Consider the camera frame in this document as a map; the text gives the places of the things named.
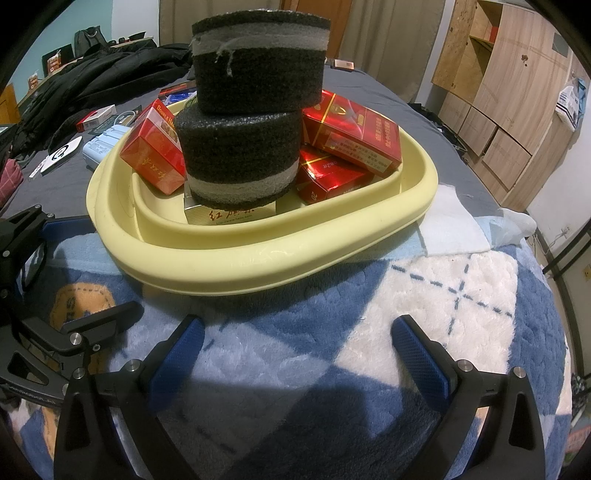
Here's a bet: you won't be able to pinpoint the pale yellow plastic basin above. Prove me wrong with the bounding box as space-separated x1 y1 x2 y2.
87 95 438 296

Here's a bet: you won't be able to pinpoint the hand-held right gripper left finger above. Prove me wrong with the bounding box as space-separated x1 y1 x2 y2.
53 314 206 480

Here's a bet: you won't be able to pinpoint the small red and white box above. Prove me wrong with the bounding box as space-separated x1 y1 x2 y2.
76 104 117 133

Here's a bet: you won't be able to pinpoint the black jacket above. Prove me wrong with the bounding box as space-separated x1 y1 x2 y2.
9 44 197 153

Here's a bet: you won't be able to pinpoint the blue and white checkered blanket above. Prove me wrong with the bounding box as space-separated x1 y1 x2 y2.
0 217 575 480

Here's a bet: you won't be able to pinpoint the grey bed sheet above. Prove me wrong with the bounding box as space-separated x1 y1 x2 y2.
0 65 509 222

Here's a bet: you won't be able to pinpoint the pale blue thin cloth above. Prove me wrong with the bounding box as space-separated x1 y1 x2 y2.
475 208 539 250

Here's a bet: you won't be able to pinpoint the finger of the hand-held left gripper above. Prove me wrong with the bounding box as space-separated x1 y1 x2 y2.
11 301 145 381
0 207 58 301

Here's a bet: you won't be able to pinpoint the gold and white box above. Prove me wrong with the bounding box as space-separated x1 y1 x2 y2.
184 185 278 227

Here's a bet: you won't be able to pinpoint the white and blue hanging bag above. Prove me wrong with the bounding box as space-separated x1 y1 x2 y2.
556 78 588 133

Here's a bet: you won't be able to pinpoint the red box with gold emblem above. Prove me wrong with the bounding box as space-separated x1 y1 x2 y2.
301 90 402 175

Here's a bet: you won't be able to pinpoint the red plaid cloth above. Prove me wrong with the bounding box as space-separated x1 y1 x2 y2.
0 159 24 214

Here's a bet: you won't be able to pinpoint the red box with gold lettering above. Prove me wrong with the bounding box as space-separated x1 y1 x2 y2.
119 99 188 195

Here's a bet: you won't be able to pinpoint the black backpack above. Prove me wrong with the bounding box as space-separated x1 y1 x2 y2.
74 28 110 57

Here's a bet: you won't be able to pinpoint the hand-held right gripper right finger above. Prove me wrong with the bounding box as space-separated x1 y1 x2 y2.
390 315 546 480

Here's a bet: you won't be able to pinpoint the flat red packet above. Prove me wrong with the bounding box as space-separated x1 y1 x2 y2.
159 80 199 100

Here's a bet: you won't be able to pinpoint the dark grey foam disc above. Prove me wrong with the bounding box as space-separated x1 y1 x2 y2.
174 105 302 209
190 9 331 114

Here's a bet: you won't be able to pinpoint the shiny red foil box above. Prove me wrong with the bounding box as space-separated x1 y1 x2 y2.
295 144 370 205

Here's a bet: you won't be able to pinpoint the wooden wardrobe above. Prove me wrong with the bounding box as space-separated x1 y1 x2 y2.
431 0 588 209

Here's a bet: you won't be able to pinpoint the white thin cloth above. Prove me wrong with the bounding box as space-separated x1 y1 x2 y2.
418 185 491 257

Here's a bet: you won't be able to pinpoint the beige curtain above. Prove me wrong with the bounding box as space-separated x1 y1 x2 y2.
345 0 447 103

